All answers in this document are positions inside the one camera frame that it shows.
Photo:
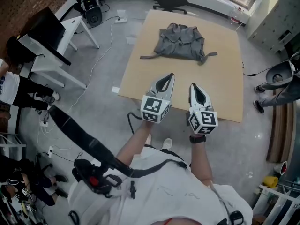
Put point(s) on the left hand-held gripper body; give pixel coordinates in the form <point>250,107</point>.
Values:
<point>154,109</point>

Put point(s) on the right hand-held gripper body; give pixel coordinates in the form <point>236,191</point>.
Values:
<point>204,122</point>

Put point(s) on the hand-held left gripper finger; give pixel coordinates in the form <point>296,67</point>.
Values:
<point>157,84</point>
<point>171,85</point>

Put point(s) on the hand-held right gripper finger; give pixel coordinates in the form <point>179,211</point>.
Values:
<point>207,98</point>
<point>192,97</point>

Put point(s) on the grey robe garment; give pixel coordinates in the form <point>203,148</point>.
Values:
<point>180,43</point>

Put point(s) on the person's left forearm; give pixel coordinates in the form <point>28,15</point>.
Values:
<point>136,142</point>

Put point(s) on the person's right forearm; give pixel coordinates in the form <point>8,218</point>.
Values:
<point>201,160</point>

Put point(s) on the black shoulder pack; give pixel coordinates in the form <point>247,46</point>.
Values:
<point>82,137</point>

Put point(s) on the person's white shoe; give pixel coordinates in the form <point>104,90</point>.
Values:
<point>167,143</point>
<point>148,138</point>

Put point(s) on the white paper label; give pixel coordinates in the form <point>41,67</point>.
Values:
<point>116,89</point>

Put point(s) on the long white power strip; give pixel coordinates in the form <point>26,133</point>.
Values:
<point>121,20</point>

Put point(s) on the person's white t-shirt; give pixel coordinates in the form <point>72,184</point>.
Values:
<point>168,191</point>

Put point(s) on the wooden step platform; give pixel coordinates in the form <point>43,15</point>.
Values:
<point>281,130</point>

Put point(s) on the clear water jug red cap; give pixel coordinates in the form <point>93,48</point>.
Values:
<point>236,15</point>

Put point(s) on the yellow container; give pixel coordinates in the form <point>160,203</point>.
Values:
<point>271,182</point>

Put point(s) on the white red paper cup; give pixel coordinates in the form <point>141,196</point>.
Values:
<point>281,167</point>

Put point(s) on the white desk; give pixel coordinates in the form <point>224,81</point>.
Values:
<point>56,62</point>

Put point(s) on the grey locker cabinet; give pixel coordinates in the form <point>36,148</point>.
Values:
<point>274,17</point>

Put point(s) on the small white power socket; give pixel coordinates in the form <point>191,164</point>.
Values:
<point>44,123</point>
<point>50,151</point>

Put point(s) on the black monitor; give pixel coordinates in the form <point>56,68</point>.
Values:
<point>45,32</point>

